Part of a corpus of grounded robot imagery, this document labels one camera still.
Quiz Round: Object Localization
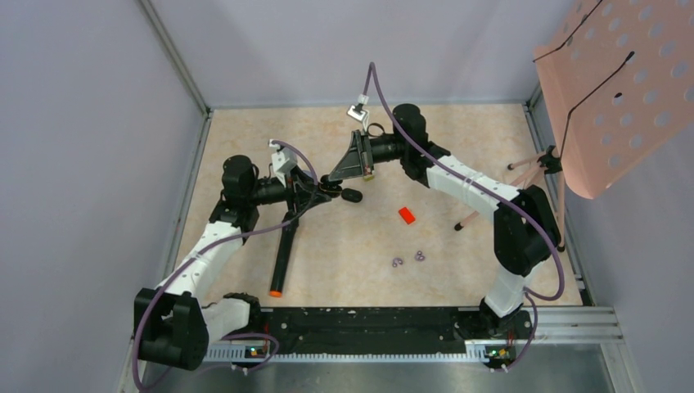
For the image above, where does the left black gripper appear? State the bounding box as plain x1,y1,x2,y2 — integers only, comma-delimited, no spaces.
247,165,331,215

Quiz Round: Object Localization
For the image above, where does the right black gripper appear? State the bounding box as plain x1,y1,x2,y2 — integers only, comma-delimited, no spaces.
330,130,408,182

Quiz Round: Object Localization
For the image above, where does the oval black charging case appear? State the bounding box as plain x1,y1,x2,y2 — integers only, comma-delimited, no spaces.
340,188,363,203

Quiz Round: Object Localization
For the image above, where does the small black earbud case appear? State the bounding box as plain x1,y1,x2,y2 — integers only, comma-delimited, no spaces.
319,180,343,198

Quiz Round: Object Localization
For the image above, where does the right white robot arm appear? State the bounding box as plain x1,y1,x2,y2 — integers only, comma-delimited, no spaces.
328,104,561,337

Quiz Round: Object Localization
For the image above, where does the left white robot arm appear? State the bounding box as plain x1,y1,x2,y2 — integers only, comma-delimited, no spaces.
133,155,341,370

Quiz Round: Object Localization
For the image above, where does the black microphone orange end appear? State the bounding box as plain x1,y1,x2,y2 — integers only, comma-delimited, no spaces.
268,211,299,298

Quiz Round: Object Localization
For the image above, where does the red block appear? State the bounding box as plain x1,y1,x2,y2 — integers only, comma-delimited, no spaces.
398,206,417,225

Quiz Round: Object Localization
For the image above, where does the pink perforated music stand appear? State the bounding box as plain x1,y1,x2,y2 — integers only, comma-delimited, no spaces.
453,0,694,255

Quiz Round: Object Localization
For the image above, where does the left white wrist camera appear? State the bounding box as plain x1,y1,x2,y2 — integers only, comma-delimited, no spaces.
268,139,297,187

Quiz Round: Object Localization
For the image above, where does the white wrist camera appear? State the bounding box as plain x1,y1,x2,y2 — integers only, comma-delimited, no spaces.
268,139,297,187
346,94,370,130

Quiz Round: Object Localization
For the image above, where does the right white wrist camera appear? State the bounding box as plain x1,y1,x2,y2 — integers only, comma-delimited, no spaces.
346,94,370,130

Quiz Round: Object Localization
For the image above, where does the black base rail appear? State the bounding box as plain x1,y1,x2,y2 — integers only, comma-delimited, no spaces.
232,307,532,360

